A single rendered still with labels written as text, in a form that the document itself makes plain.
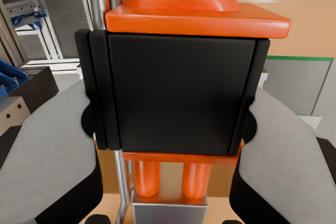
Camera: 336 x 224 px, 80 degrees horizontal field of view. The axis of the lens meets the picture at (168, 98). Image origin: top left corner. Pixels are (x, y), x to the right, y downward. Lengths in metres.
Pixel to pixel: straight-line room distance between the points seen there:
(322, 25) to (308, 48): 0.08
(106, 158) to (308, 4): 0.78
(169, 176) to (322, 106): 1.77
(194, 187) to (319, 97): 1.71
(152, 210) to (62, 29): 1.14
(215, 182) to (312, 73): 1.35
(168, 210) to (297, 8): 0.77
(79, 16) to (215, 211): 1.04
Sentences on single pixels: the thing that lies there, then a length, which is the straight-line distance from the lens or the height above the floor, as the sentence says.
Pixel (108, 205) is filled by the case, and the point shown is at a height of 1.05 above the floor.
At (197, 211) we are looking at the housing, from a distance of 0.19.
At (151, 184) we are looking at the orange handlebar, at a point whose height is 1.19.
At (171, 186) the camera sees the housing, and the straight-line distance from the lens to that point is 0.19.
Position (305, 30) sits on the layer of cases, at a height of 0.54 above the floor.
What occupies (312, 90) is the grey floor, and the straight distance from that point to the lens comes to 1.78.
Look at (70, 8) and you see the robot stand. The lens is 1.20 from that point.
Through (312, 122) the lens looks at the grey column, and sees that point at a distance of 1.95.
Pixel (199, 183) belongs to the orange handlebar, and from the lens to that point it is 0.17.
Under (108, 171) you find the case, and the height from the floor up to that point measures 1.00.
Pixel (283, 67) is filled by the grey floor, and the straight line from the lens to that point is 1.58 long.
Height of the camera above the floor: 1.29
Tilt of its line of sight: 58 degrees down
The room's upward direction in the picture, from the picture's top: 177 degrees counter-clockwise
